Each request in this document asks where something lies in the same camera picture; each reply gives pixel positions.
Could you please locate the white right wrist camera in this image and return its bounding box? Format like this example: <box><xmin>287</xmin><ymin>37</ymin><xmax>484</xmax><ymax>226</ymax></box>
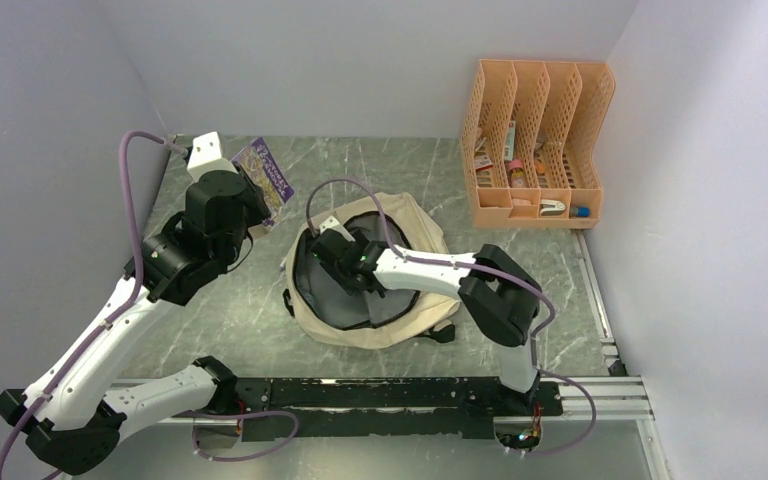
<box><xmin>318</xmin><ymin>215</ymin><xmax>355</xmax><ymax>242</ymax></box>

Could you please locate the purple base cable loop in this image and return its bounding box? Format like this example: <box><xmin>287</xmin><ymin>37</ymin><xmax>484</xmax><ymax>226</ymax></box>
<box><xmin>191</xmin><ymin>409</ymin><xmax>301</xmax><ymax>464</ymax></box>

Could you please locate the beige canvas backpack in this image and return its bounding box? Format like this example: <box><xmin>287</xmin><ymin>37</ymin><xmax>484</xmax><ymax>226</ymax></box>
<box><xmin>283</xmin><ymin>193</ymin><xmax>460</xmax><ymax>350</ymax></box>

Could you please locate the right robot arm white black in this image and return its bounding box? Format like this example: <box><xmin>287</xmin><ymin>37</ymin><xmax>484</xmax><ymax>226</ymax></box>
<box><xmin>311</xmin><ymin>229</ymin><xmax>548</xmax><ymax>414</ymax></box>

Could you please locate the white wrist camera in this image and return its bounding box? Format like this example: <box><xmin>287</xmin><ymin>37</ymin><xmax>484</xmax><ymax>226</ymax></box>
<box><xmin>318</xmin><ymin>215</ymin><xmax>355</xmax><ymax>242</ymax></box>
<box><xmin>186</xmin><ymin>131</ymin><xmax>228</xmax><ymax>181</ymax></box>

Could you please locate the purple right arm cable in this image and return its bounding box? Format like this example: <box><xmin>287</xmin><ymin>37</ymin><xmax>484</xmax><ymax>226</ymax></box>
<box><xmin>304</xmin><ymin>177</ymin><xmax>599</xmax><ymax>458</ymax></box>

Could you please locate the purple illustrated paperback book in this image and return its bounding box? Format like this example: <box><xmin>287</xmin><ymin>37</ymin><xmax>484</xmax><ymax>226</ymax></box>
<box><xmin>231</xmin><ymin>137</ymin><xmax>295</xmax><ymax>228</ymax></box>

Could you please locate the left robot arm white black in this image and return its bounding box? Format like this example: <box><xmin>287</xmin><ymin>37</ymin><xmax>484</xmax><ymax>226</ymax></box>
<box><xmin>0</xmin><ymin>170</ymin><xmax>270</xmax><ymax>475</ymax></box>

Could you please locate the green white packet in organizer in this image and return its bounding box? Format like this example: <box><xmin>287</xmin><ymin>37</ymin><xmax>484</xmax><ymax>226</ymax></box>
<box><xmin>503</xmin><ymin>119</ymin><xmax>516</xmax><ymax>162</ymax></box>

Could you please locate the orange plastic file organizer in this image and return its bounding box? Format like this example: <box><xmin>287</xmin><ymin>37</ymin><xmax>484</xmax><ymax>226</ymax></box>
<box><xmin>460</xmin><ymin>59</ymin><xmax>615</xmax><ymax>230</ymax></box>

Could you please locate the blue cap item in organizer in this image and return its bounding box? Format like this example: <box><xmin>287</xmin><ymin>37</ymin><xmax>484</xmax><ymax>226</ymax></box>
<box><xmin>569</xmin><ymin>206</ymin><xmax>591</xmax><ymax>218</ymax></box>

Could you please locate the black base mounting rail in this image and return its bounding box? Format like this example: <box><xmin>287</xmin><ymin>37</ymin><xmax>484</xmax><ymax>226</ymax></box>
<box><xmin>170</xmin><ymin>376</ymin><xmax>564</xmax><ymax>444</ymax></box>

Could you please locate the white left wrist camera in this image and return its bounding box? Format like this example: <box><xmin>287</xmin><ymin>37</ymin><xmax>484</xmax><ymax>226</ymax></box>
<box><xmin>186</xmin><ymin>131</ymin><xmax>228</xmax><ymax>181</ymax></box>

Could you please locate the white stapler in organizer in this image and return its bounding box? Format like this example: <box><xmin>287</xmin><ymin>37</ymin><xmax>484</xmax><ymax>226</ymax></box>
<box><xmin>539</xmin><ymin>199</ymin><xmax>567</xmax><ymax>217</ymax></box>

